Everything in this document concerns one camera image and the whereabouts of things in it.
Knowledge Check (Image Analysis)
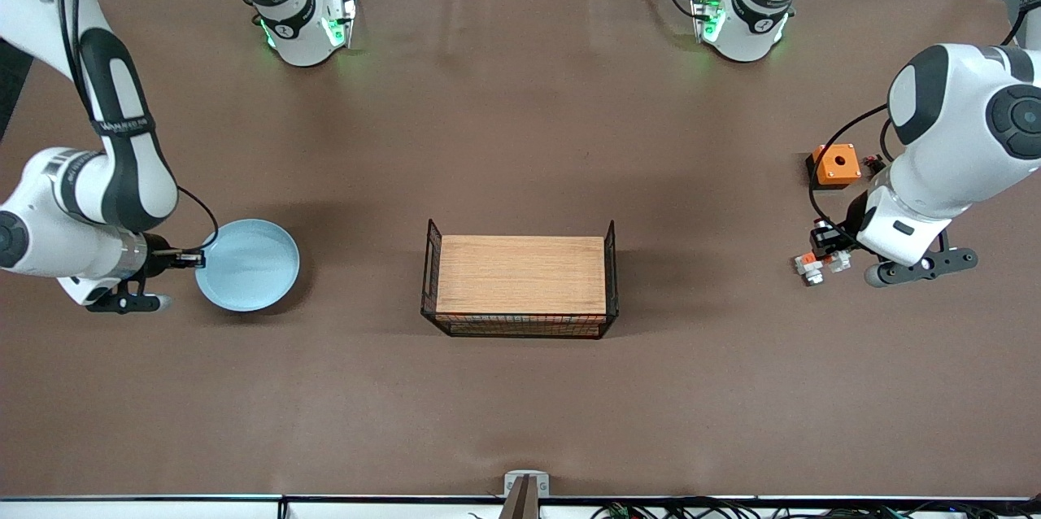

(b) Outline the light blue round plate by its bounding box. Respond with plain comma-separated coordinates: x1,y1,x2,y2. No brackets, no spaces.
194,218,301,313

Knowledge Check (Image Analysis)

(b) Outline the white table edge profile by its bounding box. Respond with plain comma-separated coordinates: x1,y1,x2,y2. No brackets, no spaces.
0,495,1041,519

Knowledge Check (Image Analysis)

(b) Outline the wooden board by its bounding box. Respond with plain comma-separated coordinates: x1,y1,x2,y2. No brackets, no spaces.
436,235,608,337

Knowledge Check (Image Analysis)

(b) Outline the brown table cover sheet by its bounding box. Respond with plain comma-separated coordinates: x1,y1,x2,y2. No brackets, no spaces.
0,0,1041,501

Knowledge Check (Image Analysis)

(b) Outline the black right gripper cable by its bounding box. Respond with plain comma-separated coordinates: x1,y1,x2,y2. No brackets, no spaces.
55,0,221,260

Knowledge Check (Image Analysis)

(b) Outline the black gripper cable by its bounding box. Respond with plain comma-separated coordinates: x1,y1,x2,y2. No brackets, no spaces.
808,0,1030,253
55,0,221,260

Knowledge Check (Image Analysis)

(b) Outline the orange button enclosure box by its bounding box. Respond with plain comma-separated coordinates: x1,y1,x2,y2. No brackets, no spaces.
805,143,863,191

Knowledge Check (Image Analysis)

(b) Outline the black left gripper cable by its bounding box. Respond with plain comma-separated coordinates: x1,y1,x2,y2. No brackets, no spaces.
808,0,1030,253

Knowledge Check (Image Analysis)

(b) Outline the black wire basket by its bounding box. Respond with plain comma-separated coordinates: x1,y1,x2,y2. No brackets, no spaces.
420,218,621,340

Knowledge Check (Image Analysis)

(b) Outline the black cable bundle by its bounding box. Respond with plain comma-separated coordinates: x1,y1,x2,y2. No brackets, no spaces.
468,497,1041,519

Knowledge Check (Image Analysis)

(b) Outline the grey metal clamp bracket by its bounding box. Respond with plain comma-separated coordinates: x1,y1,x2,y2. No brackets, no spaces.
503,470,551,499

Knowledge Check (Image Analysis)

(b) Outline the dark camera pole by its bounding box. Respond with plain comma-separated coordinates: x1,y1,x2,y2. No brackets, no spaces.
498,477,541,519

